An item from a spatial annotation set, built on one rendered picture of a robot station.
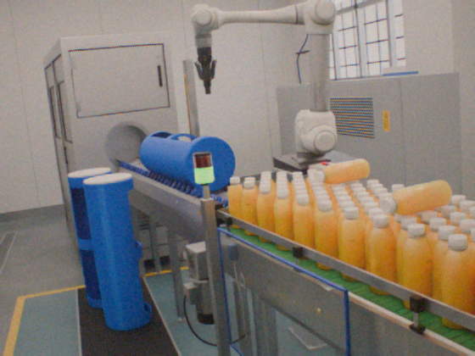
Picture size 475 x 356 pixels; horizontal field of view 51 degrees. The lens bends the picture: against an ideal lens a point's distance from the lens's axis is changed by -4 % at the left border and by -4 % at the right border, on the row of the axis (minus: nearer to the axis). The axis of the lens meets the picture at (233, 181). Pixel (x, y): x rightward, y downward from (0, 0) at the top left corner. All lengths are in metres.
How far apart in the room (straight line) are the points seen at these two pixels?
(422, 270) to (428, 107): 2.55
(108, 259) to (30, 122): 4.54
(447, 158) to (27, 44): 5.47
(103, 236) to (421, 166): 2.17
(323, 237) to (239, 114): 6.22
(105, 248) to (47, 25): 4.84
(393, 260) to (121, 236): 1.87
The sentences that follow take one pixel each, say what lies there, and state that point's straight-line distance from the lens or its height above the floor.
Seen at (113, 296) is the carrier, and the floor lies 0.37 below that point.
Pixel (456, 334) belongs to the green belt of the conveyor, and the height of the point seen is 0.90.
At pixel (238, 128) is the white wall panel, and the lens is 7.71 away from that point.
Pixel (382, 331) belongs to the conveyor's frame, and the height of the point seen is 0.85.
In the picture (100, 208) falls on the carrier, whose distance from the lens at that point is 2.93.
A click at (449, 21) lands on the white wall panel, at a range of 4.69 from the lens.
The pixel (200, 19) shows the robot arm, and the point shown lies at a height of 1.79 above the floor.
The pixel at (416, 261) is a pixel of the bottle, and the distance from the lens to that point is 1.28.
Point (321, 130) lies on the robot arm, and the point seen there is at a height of 1.23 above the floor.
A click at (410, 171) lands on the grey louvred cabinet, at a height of 0.80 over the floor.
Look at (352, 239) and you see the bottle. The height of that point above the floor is 1.03.
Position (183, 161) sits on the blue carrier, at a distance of 2.64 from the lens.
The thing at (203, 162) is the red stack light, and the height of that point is 1.23.
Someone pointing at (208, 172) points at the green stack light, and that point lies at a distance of 1.75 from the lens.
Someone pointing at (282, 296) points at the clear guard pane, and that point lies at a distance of 1.63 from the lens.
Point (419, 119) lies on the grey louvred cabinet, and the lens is 3.71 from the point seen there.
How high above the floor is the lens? 1.46
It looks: 10 degrees down
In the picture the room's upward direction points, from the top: 6 degrees counter-clockwise
